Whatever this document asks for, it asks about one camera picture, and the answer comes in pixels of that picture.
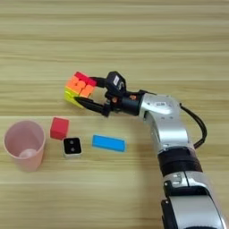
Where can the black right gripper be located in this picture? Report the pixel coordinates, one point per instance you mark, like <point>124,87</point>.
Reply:
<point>128,104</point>

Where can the multicolour puzzle cube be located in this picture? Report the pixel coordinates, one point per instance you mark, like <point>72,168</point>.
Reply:
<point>78,88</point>

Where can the small white black-topped box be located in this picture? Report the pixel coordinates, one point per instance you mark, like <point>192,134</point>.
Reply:
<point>72,147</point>

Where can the pink plastic cup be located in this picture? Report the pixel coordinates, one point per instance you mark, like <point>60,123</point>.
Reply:
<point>25,146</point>

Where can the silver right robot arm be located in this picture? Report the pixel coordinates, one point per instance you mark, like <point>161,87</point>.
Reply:
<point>179,155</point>

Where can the red cube block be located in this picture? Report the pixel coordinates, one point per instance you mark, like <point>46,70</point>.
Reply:
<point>59,128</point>

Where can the blue flat block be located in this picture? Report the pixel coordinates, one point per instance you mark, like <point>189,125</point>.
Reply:
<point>108,143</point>

